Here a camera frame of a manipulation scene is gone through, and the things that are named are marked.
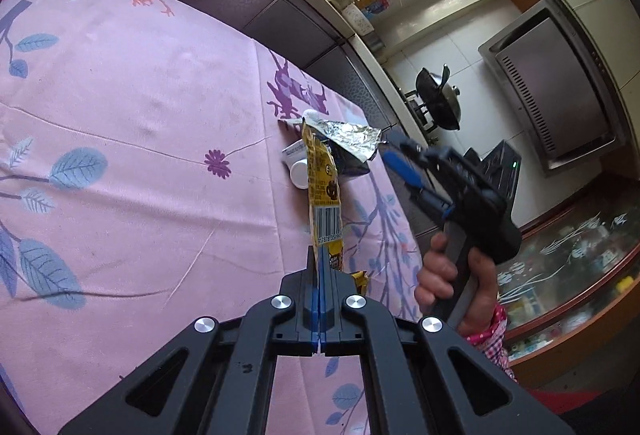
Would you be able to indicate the gas stove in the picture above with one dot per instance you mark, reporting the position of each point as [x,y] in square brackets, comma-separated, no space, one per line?
[420,112]

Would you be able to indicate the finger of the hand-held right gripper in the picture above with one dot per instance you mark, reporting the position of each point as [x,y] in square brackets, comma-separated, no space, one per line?
[402,142]
[400,167]

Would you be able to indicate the glass door cabinet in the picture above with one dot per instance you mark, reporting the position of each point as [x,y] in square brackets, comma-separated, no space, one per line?
[575,265]

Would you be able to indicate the person's right forearm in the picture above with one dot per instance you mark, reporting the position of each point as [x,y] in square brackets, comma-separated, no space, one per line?
[492,340]

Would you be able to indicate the small yellow snack wrapper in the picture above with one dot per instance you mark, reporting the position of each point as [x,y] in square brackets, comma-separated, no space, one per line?
[359,282]

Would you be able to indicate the silver foil snack bag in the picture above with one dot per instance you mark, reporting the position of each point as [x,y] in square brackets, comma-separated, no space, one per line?
[350,135]

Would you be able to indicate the black wok with lid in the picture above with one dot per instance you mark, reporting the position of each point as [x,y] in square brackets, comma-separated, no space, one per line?
[437,100]

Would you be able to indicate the white plastic basket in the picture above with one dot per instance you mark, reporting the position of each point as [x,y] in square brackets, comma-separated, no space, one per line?
[358,20]

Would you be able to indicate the small white plastic bottle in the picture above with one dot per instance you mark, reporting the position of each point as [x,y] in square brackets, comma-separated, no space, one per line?
[299,172]

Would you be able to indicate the steel range hood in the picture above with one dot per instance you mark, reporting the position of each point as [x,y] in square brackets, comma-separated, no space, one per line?
[550,85]

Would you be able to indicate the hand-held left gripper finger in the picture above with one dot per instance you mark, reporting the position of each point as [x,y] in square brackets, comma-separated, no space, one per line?
[314,305]
[323,305]

